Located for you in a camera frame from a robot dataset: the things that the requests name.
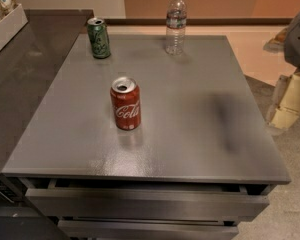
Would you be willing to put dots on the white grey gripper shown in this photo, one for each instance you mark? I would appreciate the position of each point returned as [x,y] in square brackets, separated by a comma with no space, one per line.
[298,42]

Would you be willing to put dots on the lower steel drawer front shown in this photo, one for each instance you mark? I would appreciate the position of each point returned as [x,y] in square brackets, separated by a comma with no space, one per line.
[145,231]

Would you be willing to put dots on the red coke can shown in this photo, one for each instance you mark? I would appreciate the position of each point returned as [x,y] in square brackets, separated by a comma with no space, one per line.
[126,103]

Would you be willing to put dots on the clear plastic water bottle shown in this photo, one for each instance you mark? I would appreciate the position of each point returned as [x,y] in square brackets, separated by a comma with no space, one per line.
[176,19]

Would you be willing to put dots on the white snack box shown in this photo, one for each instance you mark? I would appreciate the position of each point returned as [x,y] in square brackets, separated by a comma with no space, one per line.
[11,25]

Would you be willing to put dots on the green soda can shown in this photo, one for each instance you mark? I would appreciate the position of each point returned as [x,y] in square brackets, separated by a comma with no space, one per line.
[98,36]

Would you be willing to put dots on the grey metal drawer cabinet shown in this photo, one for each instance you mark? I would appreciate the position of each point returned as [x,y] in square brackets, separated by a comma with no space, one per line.
[201,129]

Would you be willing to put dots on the upper steel drawer front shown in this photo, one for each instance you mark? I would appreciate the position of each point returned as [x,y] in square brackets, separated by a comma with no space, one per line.
[147,204]

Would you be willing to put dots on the dark grey side counter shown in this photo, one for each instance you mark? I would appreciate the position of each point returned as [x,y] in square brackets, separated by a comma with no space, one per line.
[29,64]

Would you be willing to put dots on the steel drawer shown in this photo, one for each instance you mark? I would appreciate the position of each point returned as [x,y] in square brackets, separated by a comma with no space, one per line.
[145,231]
[147,204]

